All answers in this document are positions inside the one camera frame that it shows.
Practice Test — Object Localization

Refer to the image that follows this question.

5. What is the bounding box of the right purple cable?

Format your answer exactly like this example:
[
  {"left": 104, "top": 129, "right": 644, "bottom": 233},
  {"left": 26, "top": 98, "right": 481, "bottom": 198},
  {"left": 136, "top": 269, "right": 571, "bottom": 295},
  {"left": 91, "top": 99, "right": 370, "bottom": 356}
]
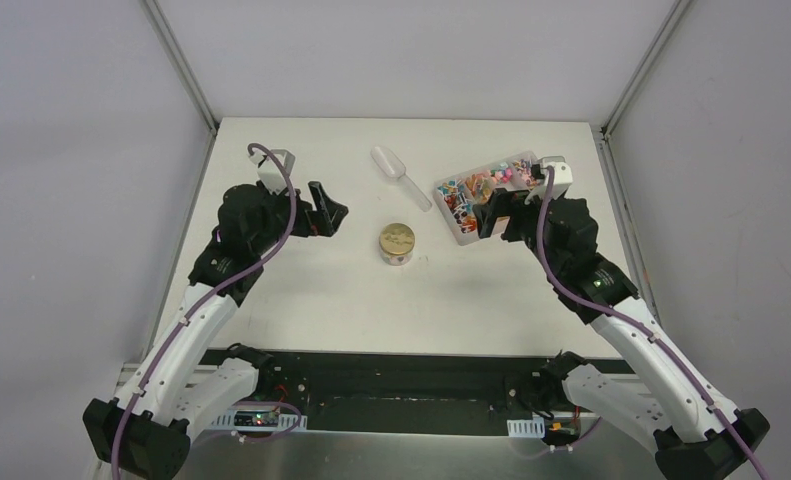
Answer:
[{"left": 507, "top": 165, "right": 765, "bottom": 480}]

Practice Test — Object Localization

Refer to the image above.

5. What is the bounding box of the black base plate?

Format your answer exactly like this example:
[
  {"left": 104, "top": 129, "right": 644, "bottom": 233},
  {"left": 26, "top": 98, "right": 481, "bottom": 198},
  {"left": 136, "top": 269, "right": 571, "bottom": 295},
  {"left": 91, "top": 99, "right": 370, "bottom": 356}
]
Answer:
[{"left": 197, "top": 343, "right": 580, "bottom": 436}]

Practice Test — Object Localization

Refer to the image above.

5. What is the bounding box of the clear plastic scoop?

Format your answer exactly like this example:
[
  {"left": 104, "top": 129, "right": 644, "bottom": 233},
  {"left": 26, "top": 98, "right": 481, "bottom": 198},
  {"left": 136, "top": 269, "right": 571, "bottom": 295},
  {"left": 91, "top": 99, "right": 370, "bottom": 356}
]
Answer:
[{"left": 370, "top": 146, "right": 432, "bottom": 212}]

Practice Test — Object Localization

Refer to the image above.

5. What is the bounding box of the clear plastic jar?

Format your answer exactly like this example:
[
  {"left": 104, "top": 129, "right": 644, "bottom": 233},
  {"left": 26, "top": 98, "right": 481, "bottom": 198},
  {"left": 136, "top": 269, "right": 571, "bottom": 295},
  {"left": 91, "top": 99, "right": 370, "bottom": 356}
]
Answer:
[{"left": 380, "top": 246, "right": 414, "bottom": 266}]

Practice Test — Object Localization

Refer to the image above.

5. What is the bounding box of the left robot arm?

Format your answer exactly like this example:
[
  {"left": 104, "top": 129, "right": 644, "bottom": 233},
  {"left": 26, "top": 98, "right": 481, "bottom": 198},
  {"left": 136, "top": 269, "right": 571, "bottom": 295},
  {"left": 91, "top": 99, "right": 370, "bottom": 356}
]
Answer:
[{"left": 82, "top": 181, "right": 349, "bottom": 479}]

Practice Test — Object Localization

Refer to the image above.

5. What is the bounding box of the compartmented candy tray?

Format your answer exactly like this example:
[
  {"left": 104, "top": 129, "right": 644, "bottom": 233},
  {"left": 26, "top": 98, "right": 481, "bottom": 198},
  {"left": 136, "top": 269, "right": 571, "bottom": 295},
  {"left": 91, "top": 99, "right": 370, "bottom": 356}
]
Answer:
[{"left": 432, "top": 151, "right": 547, "bottom": 246}]

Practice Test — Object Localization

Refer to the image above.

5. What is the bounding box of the wooden jar lid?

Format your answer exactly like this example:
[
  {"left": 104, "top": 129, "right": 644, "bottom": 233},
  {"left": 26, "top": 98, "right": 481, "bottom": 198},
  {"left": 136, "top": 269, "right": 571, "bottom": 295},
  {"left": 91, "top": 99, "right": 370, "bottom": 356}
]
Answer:
[{"left": 378, "top": 223, "right": 415, "bottom": 250}]

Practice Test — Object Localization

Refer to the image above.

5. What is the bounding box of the slotted cable duct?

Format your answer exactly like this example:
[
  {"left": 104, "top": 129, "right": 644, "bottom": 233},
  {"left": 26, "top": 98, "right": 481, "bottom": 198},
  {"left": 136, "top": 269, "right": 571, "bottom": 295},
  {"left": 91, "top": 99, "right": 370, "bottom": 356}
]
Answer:
[
  {"left": 506, "top": 417, "right": 546, "bottom": 439},
  {"left": 207, "top": 408, "right": 308, "bottom": 434}
]

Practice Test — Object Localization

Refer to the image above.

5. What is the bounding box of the left slotted cable duct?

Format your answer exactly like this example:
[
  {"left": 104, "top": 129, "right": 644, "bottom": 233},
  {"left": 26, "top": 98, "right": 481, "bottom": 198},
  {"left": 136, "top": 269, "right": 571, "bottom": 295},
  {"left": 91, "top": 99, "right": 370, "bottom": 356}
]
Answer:
[{"left": 207, "top": 408, "right": 308, "bottom": 434}]

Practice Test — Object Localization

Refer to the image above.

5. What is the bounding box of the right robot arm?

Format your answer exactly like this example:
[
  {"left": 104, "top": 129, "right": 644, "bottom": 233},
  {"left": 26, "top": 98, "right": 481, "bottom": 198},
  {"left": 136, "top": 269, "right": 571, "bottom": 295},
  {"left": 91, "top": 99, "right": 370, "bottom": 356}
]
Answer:
[{"left": 474, "top": 189, "right": 770, "bottom": 479}]

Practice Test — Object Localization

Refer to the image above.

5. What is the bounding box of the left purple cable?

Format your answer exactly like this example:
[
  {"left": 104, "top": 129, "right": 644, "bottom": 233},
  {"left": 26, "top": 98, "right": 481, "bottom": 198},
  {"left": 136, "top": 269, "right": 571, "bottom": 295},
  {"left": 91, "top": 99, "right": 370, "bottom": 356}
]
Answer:
[{"left": 110, "top": 142, "right": 302, "bottom": 480}]

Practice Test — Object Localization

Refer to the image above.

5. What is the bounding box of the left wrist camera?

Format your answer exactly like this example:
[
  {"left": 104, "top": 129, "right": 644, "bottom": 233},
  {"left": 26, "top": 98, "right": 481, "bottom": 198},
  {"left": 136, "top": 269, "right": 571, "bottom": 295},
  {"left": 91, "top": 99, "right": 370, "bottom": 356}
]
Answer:
[{"left": 249, "top": 149, "right": 296, "bottom": 194}]

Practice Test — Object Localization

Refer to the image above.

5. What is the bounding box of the purple cable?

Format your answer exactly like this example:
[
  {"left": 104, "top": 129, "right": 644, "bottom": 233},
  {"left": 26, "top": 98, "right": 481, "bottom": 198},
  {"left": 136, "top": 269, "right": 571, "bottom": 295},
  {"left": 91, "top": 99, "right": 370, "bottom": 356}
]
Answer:
[
  {"left": 507, "top": 165, "right": 765, "bottom": 480},
  {"left": 110, "top": 142, "right": 302, "bottom": 480}
]

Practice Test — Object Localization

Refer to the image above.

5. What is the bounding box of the right slotted cable duct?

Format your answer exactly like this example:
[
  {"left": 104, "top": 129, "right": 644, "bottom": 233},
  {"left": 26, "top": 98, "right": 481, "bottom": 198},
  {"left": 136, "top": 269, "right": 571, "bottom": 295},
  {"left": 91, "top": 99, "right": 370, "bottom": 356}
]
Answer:
[{"left": 506, "top": 417, "right": 546, "bottom": 439}]

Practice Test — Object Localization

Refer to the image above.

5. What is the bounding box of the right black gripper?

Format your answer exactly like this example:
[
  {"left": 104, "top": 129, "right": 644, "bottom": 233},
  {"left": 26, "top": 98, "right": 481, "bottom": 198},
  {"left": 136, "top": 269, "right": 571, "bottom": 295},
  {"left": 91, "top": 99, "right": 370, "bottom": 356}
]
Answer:
[{"left": 473, "top": 185, "right": 564, "bottom": 278}]

